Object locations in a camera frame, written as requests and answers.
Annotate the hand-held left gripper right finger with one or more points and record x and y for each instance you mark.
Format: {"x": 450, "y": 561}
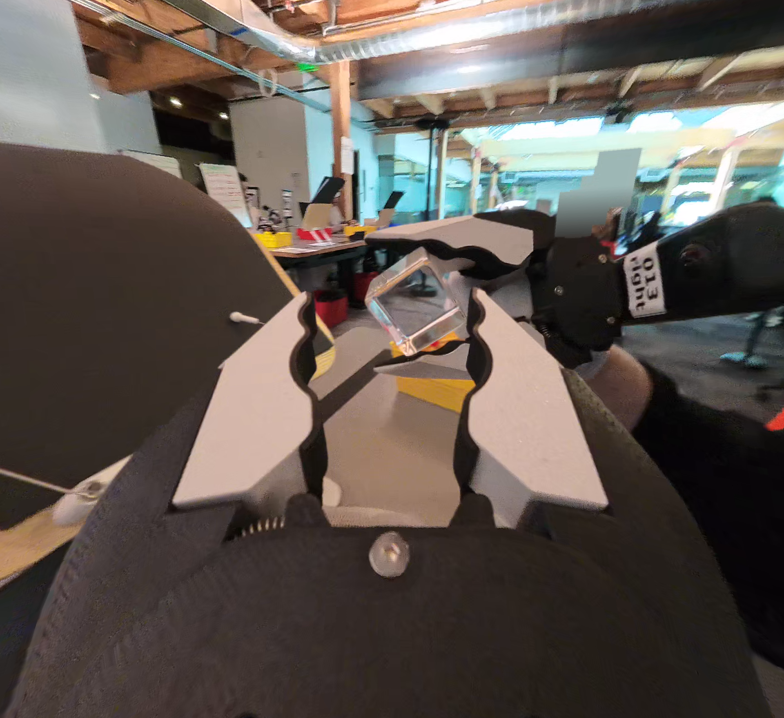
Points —
{"x": 533, "y": 430}

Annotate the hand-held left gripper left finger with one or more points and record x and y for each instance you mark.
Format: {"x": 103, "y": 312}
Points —
{"x": 245, "y": 424}

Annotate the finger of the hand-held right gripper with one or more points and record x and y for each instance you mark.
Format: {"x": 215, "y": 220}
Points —
{"x": 490, "y": 237}
{"x": 441, "y": 366}

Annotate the clear acrylic cube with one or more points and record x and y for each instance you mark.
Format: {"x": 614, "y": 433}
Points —
{"x": 416, "y": 301}

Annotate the person's right forearm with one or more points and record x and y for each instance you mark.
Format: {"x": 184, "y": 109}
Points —
{"x": 704, "y": 473}

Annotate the person's left hand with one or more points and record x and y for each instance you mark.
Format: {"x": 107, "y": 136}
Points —
{"x": 386, "y": 516}

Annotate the yellow plastic bin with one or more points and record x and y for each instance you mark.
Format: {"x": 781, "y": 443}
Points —
{"x": 435, "y": 390}

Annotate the white lamp stand with base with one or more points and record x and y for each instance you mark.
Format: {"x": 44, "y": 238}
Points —
{"x": 331, "y": 491}

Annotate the red bin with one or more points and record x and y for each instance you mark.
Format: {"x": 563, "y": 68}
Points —
{"x": 331, "y": 308}

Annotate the cluttered work table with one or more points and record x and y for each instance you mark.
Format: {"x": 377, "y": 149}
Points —
{"x": 318, "y": 249}

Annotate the wooden support column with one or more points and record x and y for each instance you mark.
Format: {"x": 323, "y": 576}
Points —
{"x": 340, "y": 136}

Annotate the small yellow bin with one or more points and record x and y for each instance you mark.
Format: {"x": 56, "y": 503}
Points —
{"x": 274, "y": 238}

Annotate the wood-framed dark divider panel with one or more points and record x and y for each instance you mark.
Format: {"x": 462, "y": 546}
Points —
{"x": 122, "y": 271}

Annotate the white board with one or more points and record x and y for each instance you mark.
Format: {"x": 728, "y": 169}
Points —
{"x": 223, "y": 191}

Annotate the silver ceiling duct run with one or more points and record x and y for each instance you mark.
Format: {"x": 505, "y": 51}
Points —
{"x": 551, "y": 14}

